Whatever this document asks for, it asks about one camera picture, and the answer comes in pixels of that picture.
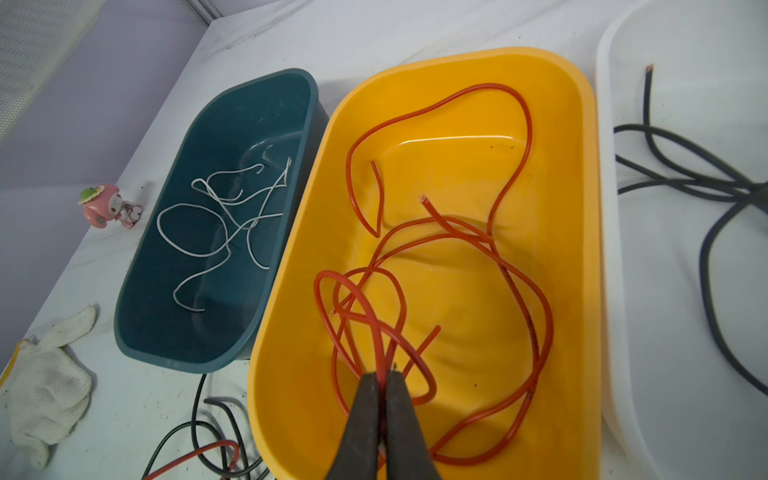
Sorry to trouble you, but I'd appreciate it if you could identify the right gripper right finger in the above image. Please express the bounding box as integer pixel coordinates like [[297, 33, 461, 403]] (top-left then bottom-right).
[[384, 370, 441, 480]]

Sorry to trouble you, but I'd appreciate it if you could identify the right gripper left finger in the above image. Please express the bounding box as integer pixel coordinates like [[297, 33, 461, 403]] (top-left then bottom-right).
[[325, 373, 380, 480]]

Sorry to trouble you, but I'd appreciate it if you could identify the black cable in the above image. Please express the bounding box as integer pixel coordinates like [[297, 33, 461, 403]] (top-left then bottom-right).
[[140, 373, 271, 480], [613, 64, 768, 397]]

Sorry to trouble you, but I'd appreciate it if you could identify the red cable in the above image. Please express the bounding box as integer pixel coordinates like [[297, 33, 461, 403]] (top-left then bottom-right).
[[313, 82, 554, 468]]

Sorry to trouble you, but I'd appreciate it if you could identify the yellow plastic bin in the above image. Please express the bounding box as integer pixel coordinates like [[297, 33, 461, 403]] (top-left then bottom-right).
[[248, 47, 602, 479]]

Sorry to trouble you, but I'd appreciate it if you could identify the dark teal plastic bin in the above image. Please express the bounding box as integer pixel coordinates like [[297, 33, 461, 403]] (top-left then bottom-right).
[[114, 69, 328, 374]]

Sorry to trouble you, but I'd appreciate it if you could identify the white plastic bin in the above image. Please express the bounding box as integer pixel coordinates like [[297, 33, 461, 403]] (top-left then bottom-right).
[[595, 1, 767, 479]]

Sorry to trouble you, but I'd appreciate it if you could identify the white work glove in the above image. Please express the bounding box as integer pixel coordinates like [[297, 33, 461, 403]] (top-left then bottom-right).
[[1, 305, 98, 470]]

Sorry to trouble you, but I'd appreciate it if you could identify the small pink green ball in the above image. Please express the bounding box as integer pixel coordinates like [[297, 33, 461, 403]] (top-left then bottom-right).
[[78, 184, 143, 229]]

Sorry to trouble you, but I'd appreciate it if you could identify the lower white mesh shelf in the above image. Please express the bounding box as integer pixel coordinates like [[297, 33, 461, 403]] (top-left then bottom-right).
[[1, 0, 105, 138]]

